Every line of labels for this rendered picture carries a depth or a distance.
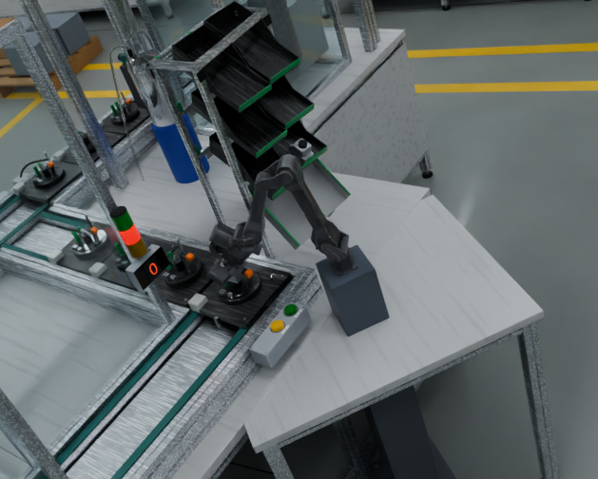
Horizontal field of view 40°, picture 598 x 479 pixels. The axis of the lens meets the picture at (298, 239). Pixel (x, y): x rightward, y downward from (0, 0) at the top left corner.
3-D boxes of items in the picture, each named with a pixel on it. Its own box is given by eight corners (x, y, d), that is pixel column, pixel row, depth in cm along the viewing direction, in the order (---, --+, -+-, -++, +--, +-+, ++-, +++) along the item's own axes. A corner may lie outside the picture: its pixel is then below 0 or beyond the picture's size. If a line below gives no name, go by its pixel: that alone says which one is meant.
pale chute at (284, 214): (322, 226, 267) (326, 221, 263) (295, 250, 262) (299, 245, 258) (265, 163, 269) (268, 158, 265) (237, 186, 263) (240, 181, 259)
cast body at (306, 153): (314, 159, 262) (315, 144, 256) (304, 166, 260) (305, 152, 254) (295, 144, 265) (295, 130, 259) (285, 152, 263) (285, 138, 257)
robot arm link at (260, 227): (297, 156, 220) (259, 147, 219) (293, 174, 213) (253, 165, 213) (280, 236, 239) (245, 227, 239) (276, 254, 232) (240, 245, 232)
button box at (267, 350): (312, 319, 247) (306, 305, 244) (272, 369, 236) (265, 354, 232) (294, 314, 251) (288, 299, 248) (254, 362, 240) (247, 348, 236)
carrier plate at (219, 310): (292, 277, 257) (290, 272, 256) (247, 329, 244) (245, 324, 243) (236, 262, 272) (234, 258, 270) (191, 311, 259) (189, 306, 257)
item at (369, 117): (435, 172, 443) (404, 29, 392) (326, 310, 383) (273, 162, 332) (335, 157, 484) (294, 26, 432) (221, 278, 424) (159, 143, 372)
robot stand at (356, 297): (390, 317, 244) (375, 269, 232) (348, 337, 243) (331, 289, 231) (372, 291, 255) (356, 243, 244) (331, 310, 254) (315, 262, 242)
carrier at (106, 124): (162, 108, 378) (151, 86, 371) (126, 138, 365) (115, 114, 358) (127, 105, 393) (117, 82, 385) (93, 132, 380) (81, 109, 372)
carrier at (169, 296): (233, 261, 273) (221, 233, 265) (188, 310, 260) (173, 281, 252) (183, 247, 287) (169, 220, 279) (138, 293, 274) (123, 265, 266)
